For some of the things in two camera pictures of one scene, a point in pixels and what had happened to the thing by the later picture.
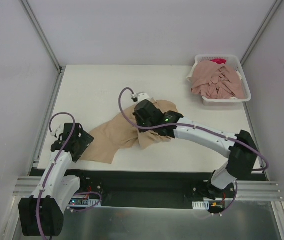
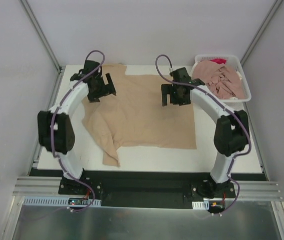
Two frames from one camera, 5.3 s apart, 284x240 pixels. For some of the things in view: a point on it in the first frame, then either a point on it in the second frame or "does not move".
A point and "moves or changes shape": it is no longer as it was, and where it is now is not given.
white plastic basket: x=234 y=61 does not move
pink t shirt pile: x=216 y=81 does not move
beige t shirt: x=115 y=133 moves or changes shape
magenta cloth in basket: x=219 y=61 does not move
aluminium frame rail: x=265 y=190 does not move
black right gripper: x=139 y=116 -> x=170 y=94
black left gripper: x=82 y=141 -> x=101 y=90
